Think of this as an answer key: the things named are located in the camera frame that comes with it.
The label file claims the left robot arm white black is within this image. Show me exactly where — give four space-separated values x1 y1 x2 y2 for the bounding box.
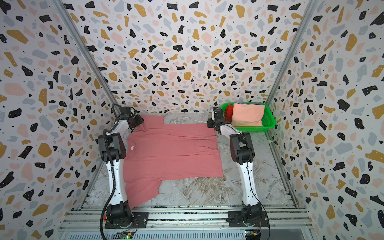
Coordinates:
98 115 144 230

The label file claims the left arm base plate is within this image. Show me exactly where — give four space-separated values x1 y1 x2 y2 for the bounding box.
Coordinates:
104 212 149 231

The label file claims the purple grey t shirt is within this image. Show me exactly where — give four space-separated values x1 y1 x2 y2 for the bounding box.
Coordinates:
237 103 263 105

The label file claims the left green circuit board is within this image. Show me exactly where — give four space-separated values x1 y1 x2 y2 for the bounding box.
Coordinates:
113 232 135 240

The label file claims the aluminium rail frame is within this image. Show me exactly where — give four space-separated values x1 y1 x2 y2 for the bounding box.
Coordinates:
58 205 317 240

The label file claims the peach folded t shirt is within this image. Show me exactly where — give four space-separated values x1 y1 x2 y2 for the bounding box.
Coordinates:
231 104 265 127

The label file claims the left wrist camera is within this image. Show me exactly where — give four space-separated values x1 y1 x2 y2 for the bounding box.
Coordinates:
119 107 136 119

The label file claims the dusty pink t shirt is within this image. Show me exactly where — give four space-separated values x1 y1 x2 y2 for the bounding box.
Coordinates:
123 115 223 209

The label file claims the green plastic basket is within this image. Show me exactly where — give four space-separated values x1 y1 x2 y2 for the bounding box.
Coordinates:
221 103 276 133

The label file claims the left corner aluminium post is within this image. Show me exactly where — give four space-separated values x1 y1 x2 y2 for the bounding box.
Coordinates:
52 1 118 105

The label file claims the right circuit board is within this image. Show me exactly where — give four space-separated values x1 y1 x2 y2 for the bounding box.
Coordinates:
245 230 261 240

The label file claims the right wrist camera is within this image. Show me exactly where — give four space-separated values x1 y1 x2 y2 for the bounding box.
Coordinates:
212 107 225 120

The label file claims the corner aluminium post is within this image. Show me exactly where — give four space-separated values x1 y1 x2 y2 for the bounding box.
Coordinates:
52 1 118 105
266 0 319 107

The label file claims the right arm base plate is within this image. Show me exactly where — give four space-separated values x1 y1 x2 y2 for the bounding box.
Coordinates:
227 211 269 228

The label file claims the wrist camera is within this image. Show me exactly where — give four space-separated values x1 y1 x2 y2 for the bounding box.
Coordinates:
212 107 225 120
119 107 136 119

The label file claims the right corner aluminium post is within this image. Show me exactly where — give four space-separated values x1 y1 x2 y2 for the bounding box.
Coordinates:
266 0 319 107

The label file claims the red t shirt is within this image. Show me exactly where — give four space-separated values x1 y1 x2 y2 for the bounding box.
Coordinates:
225 105 234 123

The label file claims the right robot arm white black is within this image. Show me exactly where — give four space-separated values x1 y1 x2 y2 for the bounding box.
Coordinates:
207 119 263 226

